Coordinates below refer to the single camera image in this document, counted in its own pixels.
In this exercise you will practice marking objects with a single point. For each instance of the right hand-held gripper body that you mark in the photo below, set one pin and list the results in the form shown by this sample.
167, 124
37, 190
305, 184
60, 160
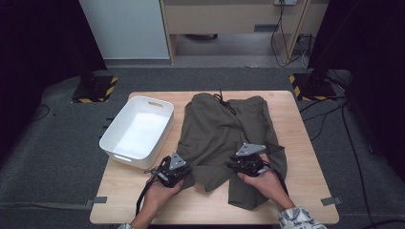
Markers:
250, 149

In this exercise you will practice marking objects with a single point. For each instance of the white plastic basket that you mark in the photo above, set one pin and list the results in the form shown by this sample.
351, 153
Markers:
140, 130

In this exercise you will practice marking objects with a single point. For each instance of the person's right hand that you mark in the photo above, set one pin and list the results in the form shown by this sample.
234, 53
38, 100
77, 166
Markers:
267, 186

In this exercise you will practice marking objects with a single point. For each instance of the person's left hand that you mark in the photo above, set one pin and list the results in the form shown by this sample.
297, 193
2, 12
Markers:
156, 197

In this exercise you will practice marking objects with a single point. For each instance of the olive green shorts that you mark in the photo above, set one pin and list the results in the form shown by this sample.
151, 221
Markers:
216, 133

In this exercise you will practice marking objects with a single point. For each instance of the light wooden desk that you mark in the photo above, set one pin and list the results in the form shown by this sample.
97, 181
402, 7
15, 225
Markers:
219, 17

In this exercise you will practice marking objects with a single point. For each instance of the white cabinet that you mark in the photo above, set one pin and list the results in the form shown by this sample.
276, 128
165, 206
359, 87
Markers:
127, 28

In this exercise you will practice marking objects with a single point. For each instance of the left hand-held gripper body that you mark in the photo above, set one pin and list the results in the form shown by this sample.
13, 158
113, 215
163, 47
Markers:
176, 162

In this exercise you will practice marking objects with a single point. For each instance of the grey tape strip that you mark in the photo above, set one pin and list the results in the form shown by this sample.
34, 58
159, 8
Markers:
99, 199
331, 201

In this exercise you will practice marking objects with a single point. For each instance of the white power strip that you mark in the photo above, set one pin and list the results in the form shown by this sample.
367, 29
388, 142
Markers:
285, 2

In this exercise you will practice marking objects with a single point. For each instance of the black stand base striped edge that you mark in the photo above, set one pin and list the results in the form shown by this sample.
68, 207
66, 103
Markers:
95, 89
313, 87

